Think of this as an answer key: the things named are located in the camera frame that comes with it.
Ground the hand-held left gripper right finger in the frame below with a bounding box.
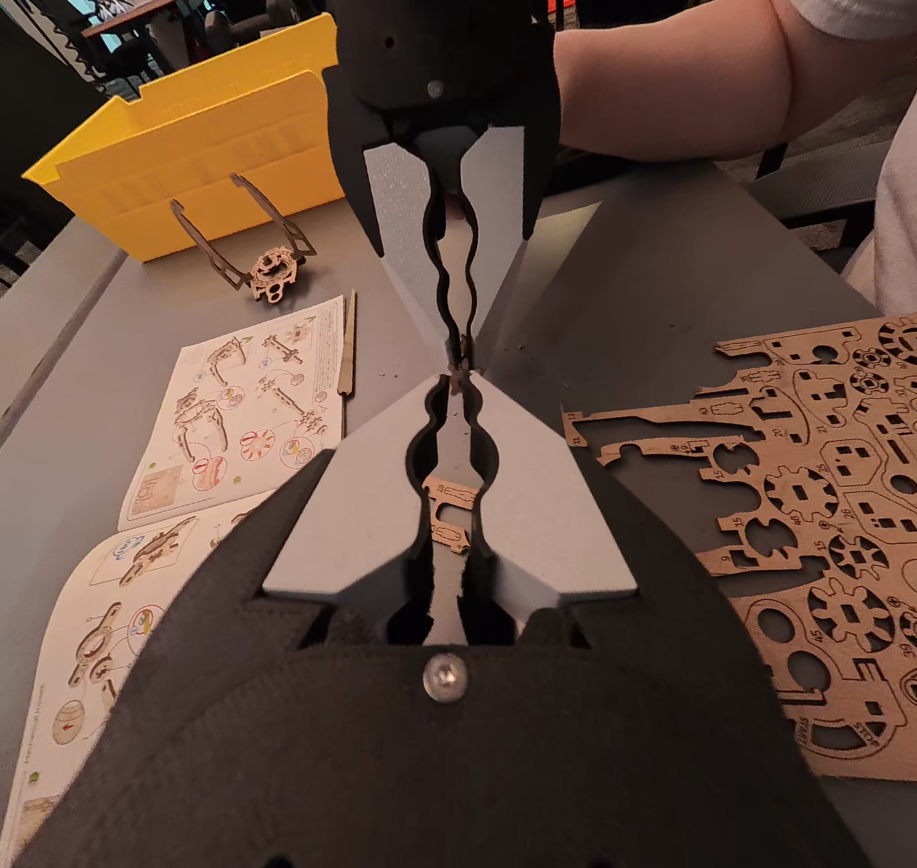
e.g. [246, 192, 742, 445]
[462, 372, 639, 645]

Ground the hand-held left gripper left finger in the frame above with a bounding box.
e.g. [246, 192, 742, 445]
[262, 372, 452, 645]

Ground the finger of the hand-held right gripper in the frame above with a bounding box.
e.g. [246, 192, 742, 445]
[363, 139, 461, 370]
[460, 125, 530, 369]

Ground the wooden axle with gears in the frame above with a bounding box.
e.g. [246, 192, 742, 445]
[446, 334, 480, 396]

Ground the person's right forearm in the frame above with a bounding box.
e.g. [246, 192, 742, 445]
[554, 0, 800, 164]

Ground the small wooden parts sheet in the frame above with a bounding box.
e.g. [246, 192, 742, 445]
[421, 476, 482, 556]

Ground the wooden model assembly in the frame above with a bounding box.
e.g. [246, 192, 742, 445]
[169, 173, 318, 305]

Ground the large wooden parts sheet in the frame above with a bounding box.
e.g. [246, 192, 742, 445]
[561, 315, 917, 784]

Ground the instruction booklet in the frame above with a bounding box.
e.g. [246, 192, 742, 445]
[0, 295, 347, 868]

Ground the flat wooden stick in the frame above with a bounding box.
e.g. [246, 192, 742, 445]
[334, 289, 358, 398]

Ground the yellow plastic bin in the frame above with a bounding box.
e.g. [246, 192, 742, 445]
[21, 11, 341, 264]

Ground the grey office chair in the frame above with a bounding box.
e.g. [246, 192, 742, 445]
[745, 139, 893, 274]

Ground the wooden office desk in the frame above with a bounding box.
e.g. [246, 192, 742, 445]
[80, 0, 198, 41]

